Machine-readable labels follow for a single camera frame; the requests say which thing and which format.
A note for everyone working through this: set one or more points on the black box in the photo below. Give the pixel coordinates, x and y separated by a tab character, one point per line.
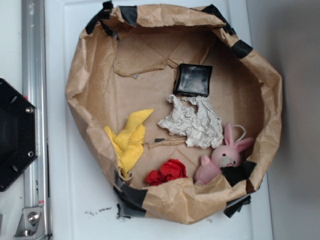
193	80

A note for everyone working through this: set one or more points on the crumpled red paper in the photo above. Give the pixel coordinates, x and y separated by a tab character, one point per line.
171	170

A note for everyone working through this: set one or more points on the yellow cloth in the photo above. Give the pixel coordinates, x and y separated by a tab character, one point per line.
128	143

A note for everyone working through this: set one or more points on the pink plush bunny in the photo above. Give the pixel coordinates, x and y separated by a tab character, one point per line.
227	155

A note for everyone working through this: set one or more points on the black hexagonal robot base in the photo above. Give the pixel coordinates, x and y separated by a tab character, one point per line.
17	134

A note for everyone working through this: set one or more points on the crumpled white paper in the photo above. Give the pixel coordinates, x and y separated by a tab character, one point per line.
195	119

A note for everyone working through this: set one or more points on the aluminium extrusion rail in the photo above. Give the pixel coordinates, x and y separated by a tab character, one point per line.
36	176

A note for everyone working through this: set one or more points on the metal corner bracket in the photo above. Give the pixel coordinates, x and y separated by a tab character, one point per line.
31	224

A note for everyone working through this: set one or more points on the brown paper bag bin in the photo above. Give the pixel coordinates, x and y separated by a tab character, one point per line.
127	60

